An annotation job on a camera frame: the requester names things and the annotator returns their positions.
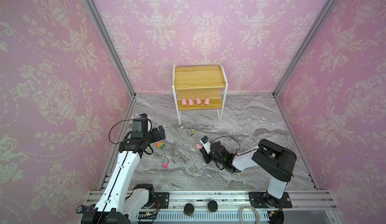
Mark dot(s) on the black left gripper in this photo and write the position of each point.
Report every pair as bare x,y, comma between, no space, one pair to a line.
157,136

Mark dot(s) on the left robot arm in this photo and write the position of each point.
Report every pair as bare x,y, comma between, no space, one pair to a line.
115,206

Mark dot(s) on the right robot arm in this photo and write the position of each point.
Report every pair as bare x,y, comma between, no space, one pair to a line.
276,160

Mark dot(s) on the orange green toy truck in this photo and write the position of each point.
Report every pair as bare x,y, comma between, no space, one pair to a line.
161,145

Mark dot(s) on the pink blue toy truck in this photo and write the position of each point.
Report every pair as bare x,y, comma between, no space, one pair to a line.
165,163

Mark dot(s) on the green truck with grille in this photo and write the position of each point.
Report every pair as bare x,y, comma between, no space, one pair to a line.
191,132

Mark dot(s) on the black round knob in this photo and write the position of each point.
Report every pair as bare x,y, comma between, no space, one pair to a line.
189,209
212,206

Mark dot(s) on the purple drink bottle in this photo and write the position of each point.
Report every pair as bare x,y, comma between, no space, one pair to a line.
83,208

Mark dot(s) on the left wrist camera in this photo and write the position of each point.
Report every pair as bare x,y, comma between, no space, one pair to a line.
145,123

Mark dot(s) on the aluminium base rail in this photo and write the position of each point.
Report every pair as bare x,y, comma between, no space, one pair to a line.
233,200

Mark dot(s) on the wooden two-tier shelf white frame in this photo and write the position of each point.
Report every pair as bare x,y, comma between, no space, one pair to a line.
205,81

